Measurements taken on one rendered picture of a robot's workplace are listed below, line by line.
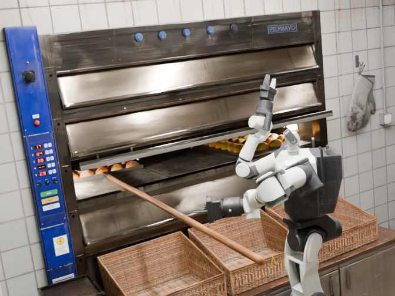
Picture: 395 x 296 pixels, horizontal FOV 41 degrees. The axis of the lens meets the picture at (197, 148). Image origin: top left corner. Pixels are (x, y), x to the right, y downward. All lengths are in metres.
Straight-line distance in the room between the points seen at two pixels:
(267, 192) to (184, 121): 1.21
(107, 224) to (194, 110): 0.87
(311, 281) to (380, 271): 1.06
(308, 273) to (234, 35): 1.55
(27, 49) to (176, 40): 0.88
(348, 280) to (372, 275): 0.22
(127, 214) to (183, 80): 0.86
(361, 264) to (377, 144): 1.12
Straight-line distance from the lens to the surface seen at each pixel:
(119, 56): 3.04
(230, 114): 3.37
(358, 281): 3.60
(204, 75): 3.26
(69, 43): 2.95
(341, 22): 3.98
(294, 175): 2.19
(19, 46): 2.84
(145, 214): 3.19
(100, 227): 3.09
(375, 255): 3.66
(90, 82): 2.98
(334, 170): 2.53
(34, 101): 2.85
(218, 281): 2.96
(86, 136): 2.97
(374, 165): 4.31
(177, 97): 3.18
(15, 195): 2.92
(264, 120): 2.81
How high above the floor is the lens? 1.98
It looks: 11 degrees down
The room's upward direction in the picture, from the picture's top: 6 degrees counter-clockwise
